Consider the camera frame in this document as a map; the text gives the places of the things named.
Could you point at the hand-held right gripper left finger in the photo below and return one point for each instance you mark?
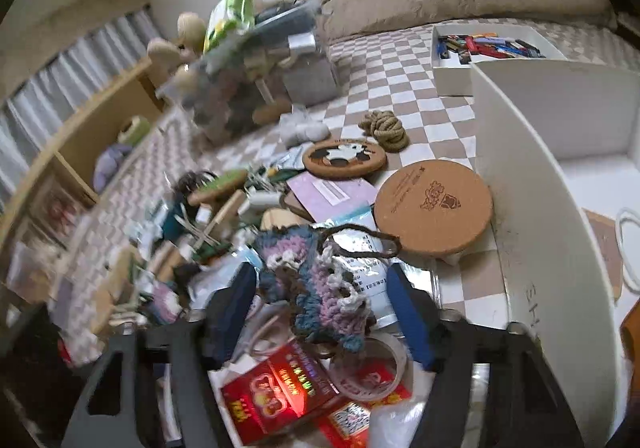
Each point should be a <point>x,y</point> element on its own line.
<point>235,308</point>

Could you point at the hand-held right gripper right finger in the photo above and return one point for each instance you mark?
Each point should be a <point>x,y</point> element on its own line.
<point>407,308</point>

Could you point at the blue purple crocheted pouch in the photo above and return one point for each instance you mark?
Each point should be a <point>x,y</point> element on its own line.
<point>310,278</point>

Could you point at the white cardboard shoe box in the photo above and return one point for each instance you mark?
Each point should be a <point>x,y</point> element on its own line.
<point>540,228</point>

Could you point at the tan sheet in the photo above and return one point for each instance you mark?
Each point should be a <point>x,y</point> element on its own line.
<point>602,248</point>

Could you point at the clear tape roll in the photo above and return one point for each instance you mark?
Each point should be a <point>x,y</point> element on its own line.
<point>402,360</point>

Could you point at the red cardboard box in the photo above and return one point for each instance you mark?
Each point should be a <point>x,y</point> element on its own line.
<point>280,393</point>

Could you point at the plain cork coaster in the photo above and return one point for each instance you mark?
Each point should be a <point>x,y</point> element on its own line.
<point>430,213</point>

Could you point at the white plug adapter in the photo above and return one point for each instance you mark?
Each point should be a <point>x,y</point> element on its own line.
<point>262,200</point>

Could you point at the green cartoon cork coaster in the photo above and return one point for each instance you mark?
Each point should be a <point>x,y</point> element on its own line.
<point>220,185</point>

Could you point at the red foil packet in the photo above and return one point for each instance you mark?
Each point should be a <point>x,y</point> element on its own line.
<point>350,423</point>

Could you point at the purple card packet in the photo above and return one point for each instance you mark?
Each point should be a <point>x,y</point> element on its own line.
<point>330,193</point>

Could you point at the panda cork coaster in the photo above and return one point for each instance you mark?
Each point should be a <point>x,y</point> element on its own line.
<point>345,158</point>

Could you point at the purple plush toy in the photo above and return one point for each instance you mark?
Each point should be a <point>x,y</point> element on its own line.
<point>112,166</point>

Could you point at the white socks bundle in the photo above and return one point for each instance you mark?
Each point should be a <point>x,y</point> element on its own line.
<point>302,131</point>

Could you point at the framed doll picture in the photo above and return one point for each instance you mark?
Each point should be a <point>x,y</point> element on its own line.
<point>57,213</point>

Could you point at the green round plush toy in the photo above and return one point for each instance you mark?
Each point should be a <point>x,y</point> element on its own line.
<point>134,131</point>

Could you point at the checked bed sheet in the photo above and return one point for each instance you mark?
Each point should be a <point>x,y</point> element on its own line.
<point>400,78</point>

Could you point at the wooden bedside shelf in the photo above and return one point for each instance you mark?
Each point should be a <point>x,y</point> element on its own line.
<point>90,128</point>

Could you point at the white shallow box lid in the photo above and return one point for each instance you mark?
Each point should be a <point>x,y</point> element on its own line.
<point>450,78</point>

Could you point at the clear plastic storage bin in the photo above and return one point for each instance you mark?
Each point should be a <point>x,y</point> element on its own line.
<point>300,78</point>

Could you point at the pile of colourful lighters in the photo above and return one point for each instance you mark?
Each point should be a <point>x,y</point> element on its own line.
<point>490,46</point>

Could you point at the grey curtain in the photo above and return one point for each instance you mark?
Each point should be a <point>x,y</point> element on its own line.
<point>75,73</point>

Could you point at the green wipes packet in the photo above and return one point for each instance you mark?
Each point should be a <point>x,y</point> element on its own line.
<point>227,18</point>

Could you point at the beige printed valance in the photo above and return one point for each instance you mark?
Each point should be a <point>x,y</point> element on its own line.
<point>75,18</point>

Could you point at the pink glasses frame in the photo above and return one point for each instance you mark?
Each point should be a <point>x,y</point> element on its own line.
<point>255,338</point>

